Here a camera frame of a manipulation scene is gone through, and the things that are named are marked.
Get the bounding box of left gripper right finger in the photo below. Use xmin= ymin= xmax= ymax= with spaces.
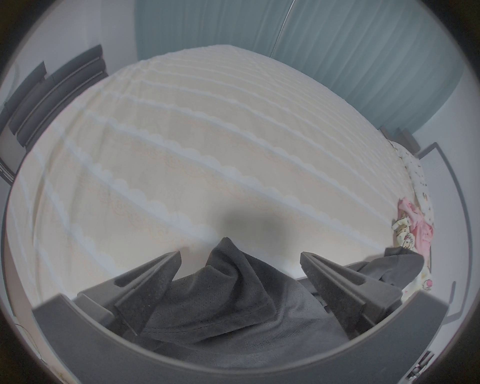
xmin=299 ymin=252 xmax=403 ymax=341

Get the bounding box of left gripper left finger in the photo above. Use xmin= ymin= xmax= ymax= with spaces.
xmin=77 ymin=251 xmax=183 ymax=336

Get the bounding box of black T-shirt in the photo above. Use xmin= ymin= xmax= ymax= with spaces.
xmin=139 ymin=236 xmax=427 ymax=371

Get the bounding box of bed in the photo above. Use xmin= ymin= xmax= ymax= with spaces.
xmin=3 ymin=44 xmax=470 ymax=327

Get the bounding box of white printed pyjama garment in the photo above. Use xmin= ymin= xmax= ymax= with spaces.
xmin=391 ymin=212 xmax=435 ymax=301

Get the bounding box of pink garment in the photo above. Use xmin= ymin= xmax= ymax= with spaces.
xmin=397 ymin=197 xmax=436 ymax=260

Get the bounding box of white printed pillow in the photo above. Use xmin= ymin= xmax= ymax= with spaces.
xmin=390 ymin=140 xmax=436 ymax=241

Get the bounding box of grey bedside table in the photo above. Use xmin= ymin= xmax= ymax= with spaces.
xmin=378 ymin=125 xmax=420 ymax=154

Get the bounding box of black chest of drawers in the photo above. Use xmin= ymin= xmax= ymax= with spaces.
xmin=0 ymin=44 xmax=110 ymax=185

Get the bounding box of blue-green curtain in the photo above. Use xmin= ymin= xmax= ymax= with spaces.
xmin=134 ymin=0 xmax=294 ymax=60
xmin=269 ymin=0 xmax=465 ymax=133

